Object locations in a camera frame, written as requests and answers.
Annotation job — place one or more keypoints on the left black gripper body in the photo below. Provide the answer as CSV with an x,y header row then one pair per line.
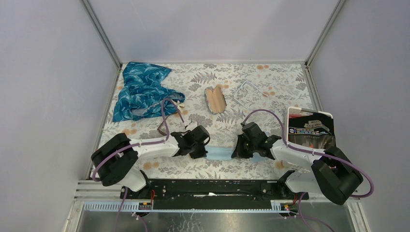
x,y
192,148

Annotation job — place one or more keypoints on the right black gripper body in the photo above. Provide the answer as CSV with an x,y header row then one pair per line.
x,y
241,136

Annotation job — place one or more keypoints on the small light blue cloth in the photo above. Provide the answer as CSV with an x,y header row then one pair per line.
x,y
219,153

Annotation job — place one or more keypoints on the flag pattern glasses case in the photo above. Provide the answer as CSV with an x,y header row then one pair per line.
x,y
215,99

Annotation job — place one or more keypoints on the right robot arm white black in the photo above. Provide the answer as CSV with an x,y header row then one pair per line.
x,y
329,174

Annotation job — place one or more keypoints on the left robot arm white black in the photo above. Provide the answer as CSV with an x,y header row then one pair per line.
x,y
115,161

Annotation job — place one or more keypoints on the large light blue cloth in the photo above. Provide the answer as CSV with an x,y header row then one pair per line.
x,y
257,158

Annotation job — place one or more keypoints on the white storage bin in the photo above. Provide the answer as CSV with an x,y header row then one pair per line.
x,y
290,121

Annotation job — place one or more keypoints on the blue patterned fabric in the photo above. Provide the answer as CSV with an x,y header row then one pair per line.
x,y
142,93

